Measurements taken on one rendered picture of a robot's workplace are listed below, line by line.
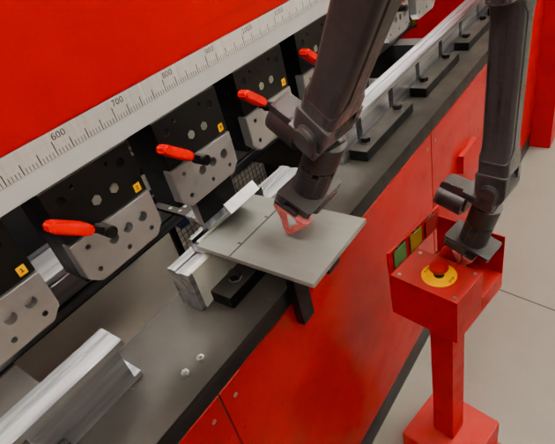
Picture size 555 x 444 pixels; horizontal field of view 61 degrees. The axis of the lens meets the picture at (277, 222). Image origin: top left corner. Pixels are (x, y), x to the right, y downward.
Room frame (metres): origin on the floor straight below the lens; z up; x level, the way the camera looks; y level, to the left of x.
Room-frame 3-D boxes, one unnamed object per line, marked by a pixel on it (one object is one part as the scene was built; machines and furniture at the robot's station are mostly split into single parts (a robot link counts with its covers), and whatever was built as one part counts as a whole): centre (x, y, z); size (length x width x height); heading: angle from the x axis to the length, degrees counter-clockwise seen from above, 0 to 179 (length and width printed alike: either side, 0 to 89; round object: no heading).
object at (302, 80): (1.07, -0.16, 1.18); 0.15 x 0.09 x 0.17; 136
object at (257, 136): (0.93, -0.02, 1.18); 0.15 x 0.09 x 0.17; 136
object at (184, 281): (0.84, 0.07, 0.92); 0.39 x 0.06 x 0.10; 136
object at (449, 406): (0.74, -0.33, 0.39); 0.06 x 0.06 x 0.54; 36
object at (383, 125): (1.20, -0.36, 0.89); 0.30 x 0.05 x 0.03; 136
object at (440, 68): (1.48, -0.64, 0.89); 0.30 x 0.05 x 0.03; 136
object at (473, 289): (0.74, -0.33, 0.75); 0.20 x 0.16 x 0.18; 126
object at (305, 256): (0.70, 0.00, 1.00); 0.26 x 0.18 x 0.01; 46
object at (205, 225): (0.80, 0.11, 1.05); 0.10 x 0.02 x 0.10; 136
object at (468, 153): (1.42, -0.72, 0.58); 0.15 x 0.02 x 0.07; 136
